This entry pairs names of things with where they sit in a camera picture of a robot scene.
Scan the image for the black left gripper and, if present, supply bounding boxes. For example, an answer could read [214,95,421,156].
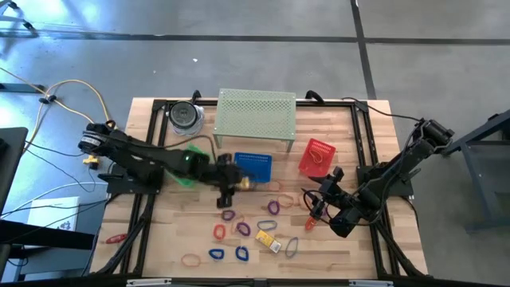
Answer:
[214,153,257,209]

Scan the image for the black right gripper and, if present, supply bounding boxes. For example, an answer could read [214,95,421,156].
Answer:
[307,177,344,222]

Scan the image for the blue plastic basket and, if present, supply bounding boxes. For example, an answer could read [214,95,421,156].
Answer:
[233,151,273,183]

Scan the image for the red plastic basket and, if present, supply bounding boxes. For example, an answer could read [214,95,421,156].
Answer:
[298,137,337,178]

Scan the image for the green plastic basket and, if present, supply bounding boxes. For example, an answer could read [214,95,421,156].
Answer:
[165,143,211,188]

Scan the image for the green perforated metal shelf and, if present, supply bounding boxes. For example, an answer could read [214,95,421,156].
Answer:
[213,88,298,153]

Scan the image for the white cylindrical container black rim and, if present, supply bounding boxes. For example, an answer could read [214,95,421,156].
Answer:
[168,100,199,128]

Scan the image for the grey metal stand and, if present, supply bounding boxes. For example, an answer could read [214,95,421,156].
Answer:
[439,108,510,234]

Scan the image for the black metal beam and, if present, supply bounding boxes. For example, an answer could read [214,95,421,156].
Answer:
[0,218,96,251]

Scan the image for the black stand foot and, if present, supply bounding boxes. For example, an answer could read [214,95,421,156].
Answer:
[0,82,45,94]

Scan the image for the grey metal stand leg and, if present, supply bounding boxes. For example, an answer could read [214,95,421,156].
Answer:
[0,0,40,39]

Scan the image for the silver aluminium bracket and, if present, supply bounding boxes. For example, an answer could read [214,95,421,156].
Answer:
[348,279,394,287]
[126,277,172,287]

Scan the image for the black aluminium frame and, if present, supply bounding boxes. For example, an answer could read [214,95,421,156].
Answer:
[90,89,430,280]

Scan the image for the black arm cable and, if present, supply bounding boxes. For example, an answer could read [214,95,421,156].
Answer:
[340,96,423,123]

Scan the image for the yellow floor cable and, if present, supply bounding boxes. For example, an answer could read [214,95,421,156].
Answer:
[0,66,111,155]

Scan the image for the white floor cable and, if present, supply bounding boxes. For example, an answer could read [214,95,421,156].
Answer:
[0,181,108,219]

